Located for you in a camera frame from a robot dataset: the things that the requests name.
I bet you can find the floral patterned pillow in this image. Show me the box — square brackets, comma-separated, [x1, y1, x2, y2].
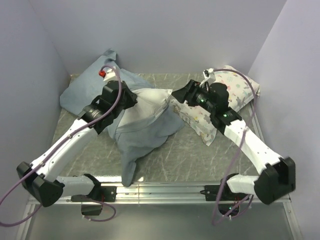
[169, 65, 260, 146]

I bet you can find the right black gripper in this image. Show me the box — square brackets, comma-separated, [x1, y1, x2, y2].
[171, 80, 216, 114]

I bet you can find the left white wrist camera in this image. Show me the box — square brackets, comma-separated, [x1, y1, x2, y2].
[98, 65, 119, 83]

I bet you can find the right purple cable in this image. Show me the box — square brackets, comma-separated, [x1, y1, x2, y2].
[211, 67, 261, 227]

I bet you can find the blue pillowcase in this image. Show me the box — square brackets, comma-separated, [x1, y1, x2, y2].
[59, 49, 185, 187]

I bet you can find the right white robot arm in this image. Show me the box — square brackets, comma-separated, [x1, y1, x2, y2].
[172, 80, 296, 205]

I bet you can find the purple cable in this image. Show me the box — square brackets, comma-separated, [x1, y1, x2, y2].
[0, 64, 123, 227]
[211, 67, 261, 227]

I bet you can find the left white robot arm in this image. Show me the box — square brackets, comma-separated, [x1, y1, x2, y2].
[16, 80, 138, 207]

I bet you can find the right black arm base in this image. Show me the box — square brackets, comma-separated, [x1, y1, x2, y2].
[200, 173, 254, 220]

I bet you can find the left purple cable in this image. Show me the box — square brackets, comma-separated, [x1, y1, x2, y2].
[0, 64, 123, 227]

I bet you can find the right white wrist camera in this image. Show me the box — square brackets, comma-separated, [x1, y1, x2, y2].
[200, 68, 216, 87]

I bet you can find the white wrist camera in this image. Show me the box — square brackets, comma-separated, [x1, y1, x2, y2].
[98, 65, 119, 83]
[200, 68, 216, 87]

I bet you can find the white pillow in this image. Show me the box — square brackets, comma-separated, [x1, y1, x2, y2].
[115, 88, 173, 134]

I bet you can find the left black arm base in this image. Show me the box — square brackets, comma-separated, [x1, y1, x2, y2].
[71, 186, 117, 222]

